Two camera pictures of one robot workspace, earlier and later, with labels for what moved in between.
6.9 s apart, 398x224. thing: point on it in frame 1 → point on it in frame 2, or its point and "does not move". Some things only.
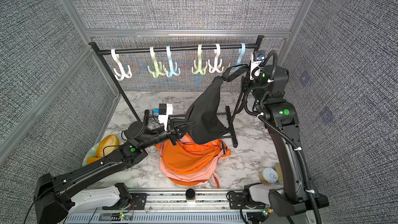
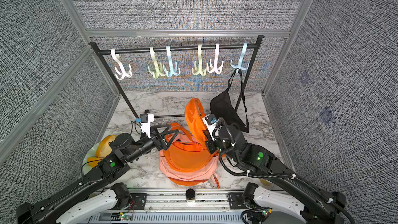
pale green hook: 158,70 does not move
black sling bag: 206,112 → 225,106
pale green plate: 91,152 does not move
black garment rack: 257,45 does not move
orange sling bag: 189,157 → 195,112
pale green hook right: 199,68 does not move
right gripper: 250,84 → 213,149
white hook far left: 115,57 does not move
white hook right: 212,69 does not move
